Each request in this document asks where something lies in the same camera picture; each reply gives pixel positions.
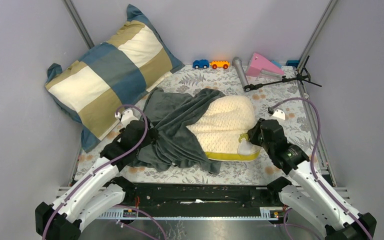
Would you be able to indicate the grey microphone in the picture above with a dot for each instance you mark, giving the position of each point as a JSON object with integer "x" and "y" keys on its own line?
{"x": 237, "y": 64}

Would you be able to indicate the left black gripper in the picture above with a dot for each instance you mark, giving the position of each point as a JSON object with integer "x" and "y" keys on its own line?
{"x": 152, "y": 135}

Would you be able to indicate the orange toy car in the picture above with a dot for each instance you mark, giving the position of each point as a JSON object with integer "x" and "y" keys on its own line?
{"x": 220, "y": 64}

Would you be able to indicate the white slotted cable duct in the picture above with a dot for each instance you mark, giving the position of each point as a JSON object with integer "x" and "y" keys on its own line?
{"x": 230, "y": 213}

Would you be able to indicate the blue toy car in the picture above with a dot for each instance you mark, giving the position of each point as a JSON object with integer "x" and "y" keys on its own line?
{"x": 201, "y": 64}

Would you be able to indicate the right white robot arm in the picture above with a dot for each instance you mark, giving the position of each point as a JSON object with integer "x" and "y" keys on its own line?
{"x": 319, "y": 203}

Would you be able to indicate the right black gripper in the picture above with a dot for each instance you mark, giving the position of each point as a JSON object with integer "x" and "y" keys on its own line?
{"x": 253, "y": 132}

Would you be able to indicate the blue yellow checked pillow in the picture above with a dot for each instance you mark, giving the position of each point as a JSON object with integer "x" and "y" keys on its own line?
{"x": 116, "y": 72}

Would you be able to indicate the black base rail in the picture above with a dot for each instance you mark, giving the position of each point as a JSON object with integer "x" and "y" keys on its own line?
{"x": 149, "y": 196}

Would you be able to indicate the black mini tripod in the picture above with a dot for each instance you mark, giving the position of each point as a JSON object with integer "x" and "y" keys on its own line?
{"x": 302, "y": 76}

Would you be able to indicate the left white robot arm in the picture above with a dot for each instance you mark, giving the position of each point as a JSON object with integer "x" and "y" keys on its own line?
{"x": 100, "y": 188}

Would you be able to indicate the blue block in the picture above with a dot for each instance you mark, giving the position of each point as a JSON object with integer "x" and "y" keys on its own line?
{"x": 292, "y": 63}

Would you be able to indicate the floral table cloth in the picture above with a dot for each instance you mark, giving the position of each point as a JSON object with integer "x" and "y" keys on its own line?
{"x": 261, "y": 171}

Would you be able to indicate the cream pillow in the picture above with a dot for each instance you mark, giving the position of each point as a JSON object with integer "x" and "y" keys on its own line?
{"x": 222, "y": 131}

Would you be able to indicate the zebra and grey pillowcase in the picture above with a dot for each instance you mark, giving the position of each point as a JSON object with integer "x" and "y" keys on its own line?
{"x": 171, "y": 113}

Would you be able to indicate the pink triangular block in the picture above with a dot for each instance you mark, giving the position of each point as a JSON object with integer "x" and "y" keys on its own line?
{"x": 258, "y": 64}

